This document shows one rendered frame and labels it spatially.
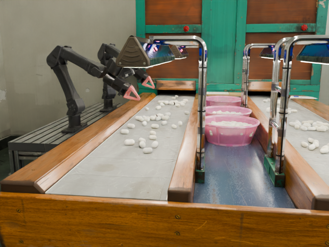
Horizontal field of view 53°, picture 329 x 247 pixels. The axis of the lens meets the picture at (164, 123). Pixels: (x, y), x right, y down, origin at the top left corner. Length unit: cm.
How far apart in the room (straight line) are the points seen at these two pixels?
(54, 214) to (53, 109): 311
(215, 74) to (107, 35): 149
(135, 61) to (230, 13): 181
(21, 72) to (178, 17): 213
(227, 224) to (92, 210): 31
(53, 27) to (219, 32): 197
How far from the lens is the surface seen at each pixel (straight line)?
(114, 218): 80
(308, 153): 122
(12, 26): 408
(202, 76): 97
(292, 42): 100
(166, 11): 256
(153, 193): 81
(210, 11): 252
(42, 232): 89
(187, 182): 81
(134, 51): 77
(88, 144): 117
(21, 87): 406
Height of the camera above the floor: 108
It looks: 12 degrees down
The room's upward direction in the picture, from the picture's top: straight up
